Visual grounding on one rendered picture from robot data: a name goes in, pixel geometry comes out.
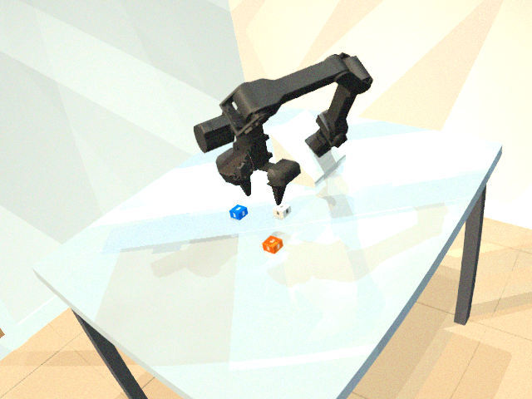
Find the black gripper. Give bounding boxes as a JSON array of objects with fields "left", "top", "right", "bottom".
[{"left": 215, "top": 133, "right": 301, "bottom": 205}]

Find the orange block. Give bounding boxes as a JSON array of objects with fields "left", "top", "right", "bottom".
[{"left": 262, "top": 236, "right": 283, "bottom": 254}]

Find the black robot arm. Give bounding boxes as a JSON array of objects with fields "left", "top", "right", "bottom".
[{"left": 194, "top": 52, "right": 373, "bottom": 186}]

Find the blue block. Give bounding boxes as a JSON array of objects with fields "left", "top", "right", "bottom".
[{"left": 229, "top": 204, "right": 248, "bottom": 220}]

